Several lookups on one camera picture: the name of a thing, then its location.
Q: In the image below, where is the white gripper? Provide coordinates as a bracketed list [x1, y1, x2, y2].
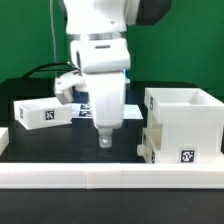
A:
[54, 38, 130, 148]

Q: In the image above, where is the white drawer box front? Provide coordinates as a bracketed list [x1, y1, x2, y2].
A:
[137, 128, 161, 164]

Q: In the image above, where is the white drawer box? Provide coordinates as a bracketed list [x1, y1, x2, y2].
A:
[14, 97, 72, 130]
[137, 128, 161, 164]

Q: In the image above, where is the white drawer cabinet frame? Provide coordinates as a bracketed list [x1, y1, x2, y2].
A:
[144, 88, 224, 164]

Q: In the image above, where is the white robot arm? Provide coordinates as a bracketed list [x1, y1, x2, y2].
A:
[54, 0, 172, 148]

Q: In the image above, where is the white drawer box rear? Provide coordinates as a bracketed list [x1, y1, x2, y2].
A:
[14, 97, 72, 130]

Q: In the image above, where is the marker tag sheet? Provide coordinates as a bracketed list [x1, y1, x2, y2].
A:
[71, 103, 143, 120]

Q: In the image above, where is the white front rail fence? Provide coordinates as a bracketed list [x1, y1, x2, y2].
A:
[0, 163, 224, 189]

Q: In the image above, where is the black cable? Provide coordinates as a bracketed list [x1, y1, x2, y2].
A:
[21, 61, 81, 80]

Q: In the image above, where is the white left rail piece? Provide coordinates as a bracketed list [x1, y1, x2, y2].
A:
[0, 127, 9, 155]

